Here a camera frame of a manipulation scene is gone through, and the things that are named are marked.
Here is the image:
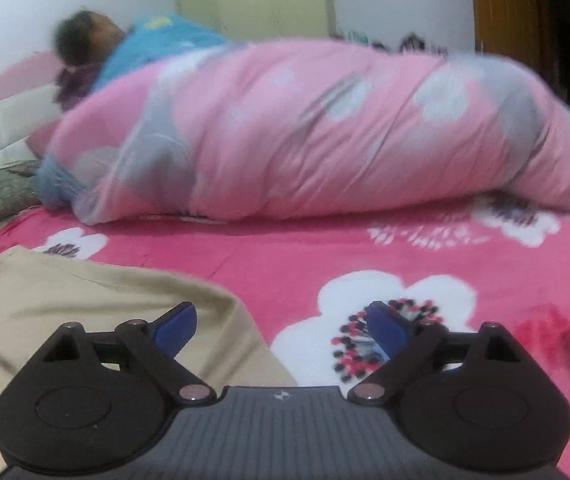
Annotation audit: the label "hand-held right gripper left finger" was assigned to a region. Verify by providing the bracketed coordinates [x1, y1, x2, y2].
[40, 302, 216, 406]

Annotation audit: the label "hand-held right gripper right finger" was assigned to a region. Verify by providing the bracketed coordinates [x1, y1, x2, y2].
[349, 301, 525, 406]

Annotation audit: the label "beige pants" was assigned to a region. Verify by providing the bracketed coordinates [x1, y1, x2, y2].
[0, 246, 300, 466]

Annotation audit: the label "pink floral bed sheet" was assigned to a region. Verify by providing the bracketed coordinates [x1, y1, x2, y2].
[0, 195, 570, 480]

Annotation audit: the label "pink grey floral quilt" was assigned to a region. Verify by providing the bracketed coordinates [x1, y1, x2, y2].
[35, 40, 570, 226]

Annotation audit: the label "brown wooden door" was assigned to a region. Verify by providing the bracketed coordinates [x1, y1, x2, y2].
[468, 0, 570, 121]

